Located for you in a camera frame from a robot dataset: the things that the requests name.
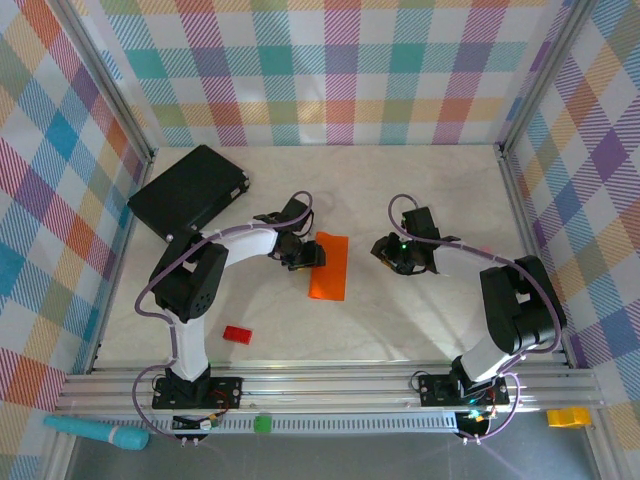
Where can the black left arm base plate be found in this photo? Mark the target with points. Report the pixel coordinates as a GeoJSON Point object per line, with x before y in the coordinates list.
{"type": "Point", "coordinates": [225, 392]}

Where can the aluminium side rail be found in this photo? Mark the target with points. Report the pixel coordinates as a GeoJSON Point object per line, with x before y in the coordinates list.
{"type": "Point", "coordinates": [525, 225]}
{"type": "Point", "coordinates": [112, 280]}

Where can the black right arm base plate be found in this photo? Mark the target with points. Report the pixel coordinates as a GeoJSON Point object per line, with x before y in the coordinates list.
{"type": "Point", "coordinates": [435, 390]}

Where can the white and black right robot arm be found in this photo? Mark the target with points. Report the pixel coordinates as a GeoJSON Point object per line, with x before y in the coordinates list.
{"type": "Point", "coordinates": [487, 357]}

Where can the black flat case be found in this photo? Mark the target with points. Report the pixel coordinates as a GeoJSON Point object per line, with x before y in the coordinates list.
{"type": "Point", "coordinates": [185, 190]}

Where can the red plastic block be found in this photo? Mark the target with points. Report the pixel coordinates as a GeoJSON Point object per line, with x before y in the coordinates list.
{"type": "Point", "coordinates": [238, 335]}

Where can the green plastic block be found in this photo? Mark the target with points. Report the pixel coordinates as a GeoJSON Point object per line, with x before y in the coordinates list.
{"type": "Point", "coordinates": [262, 424]}

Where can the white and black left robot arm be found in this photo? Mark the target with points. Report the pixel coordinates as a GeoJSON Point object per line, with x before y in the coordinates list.
{"type": "Point", "coordinates": [190, 350]}

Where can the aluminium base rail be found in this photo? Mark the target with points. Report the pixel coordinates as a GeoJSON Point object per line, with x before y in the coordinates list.
{"type": "Point", "coordinates": [325, 395]}

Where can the teal cylinder with white band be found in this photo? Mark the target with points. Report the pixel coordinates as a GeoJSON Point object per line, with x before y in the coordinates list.
{"type": "Point", "coordinates": [125, 438]}

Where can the yellow plastic block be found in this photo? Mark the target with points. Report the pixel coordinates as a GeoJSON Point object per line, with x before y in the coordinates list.
{"type": "Point", "coordinates": [567, 417]}

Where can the aluminium frame post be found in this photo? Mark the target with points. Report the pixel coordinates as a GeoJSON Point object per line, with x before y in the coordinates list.
{"type": "Point", "coordinates": [545, 75]}
{"type": "Point", "coordinates": [107, 85]}

